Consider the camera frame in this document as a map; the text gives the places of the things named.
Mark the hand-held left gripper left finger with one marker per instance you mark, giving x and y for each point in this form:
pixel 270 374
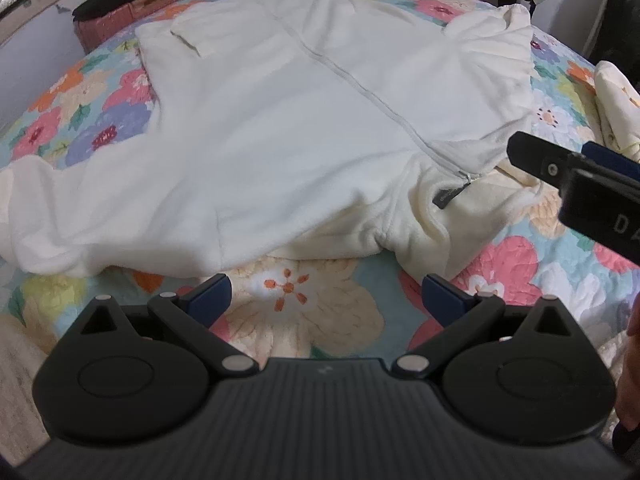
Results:
pixel 212 294

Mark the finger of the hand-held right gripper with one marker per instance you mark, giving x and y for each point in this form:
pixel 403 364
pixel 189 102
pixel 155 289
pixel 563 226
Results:
pixel 537 157
pixel 612 157

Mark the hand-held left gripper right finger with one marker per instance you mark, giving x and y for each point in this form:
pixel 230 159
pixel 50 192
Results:
pixel 442 300

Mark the white fleece zip jacket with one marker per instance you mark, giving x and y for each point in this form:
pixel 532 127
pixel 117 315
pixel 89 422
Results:
pixel 280 135

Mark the cream patterned cloth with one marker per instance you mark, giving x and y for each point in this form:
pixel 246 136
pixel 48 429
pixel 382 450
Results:
pixel 617 100

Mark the floral quilted blanket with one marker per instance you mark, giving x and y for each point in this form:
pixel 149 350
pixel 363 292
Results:
pixel 310 310

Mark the black plastic bag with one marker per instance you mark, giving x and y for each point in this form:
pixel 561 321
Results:
pixel 617 20

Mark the red-brown storage case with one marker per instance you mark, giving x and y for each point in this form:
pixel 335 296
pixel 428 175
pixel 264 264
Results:
pixel 135 12

